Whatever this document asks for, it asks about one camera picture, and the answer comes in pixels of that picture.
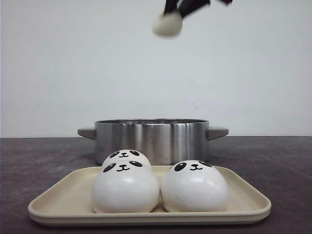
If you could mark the stainless steel steamer pot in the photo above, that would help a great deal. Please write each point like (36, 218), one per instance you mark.
(164, 141)

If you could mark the beige rectangular tray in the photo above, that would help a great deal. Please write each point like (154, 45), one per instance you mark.
(68, 203)

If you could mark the panda bun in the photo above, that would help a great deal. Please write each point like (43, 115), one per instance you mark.
(126, 154)
(194, 186)
(125, 186)

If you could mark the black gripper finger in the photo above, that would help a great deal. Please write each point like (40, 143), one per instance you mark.
(188, 6)
(170, 6)

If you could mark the panda bun aloft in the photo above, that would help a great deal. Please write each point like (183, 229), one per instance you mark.
(167, 25)

